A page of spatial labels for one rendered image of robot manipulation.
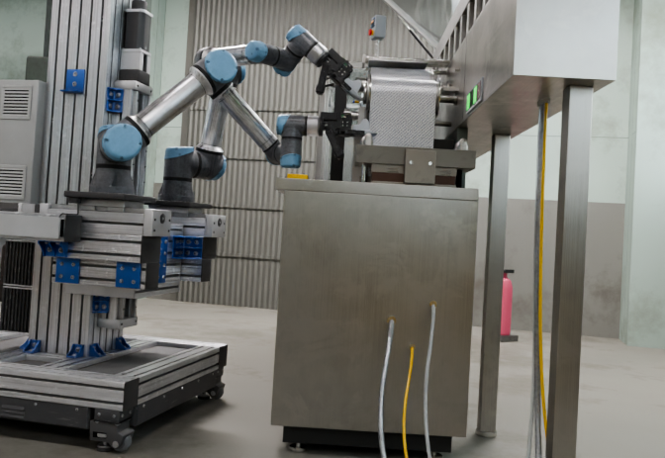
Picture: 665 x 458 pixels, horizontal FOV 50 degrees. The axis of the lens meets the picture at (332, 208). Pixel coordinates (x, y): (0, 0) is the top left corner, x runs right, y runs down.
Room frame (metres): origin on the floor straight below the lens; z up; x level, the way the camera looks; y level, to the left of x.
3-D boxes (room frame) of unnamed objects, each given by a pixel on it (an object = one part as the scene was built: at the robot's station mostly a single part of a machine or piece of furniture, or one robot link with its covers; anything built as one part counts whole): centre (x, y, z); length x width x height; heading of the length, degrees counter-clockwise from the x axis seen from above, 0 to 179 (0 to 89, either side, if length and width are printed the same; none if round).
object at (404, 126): (2.56, -0.23, 1.11); 0.23 x 0.01 x 0.18; 89
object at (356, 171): (2.66, -0.07, 1.05); 0.06 x 0.05 x 0.31; 89
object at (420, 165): (2.35, -0.28, 0.96); 0.10 x 0.03 x 0.11; 89
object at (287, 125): (2.57, 0.16, 1.11); 0.11 x 0.08 x 0.09; 89
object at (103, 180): (2.44, 0.76, 0.87); 0.15 x 0.15 x 0.10
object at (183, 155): (2.93, 0.64, 0.98); 0.13 x 0.12 x 0.14; 135
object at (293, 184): (3.56, -0.17, 0.88); 2.52 x 0.66 x 0.04; 179
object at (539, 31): (3.27, -0.57, 1.29); 3.10 x 0.28 x 0.30; 179
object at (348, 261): (3.56, -0.18, 0.43); 2.52 x 0.64 x 0.86; 179
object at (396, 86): (2.75, -0.24, 1.16); 0.39 x 0.23 x 0.51; 179
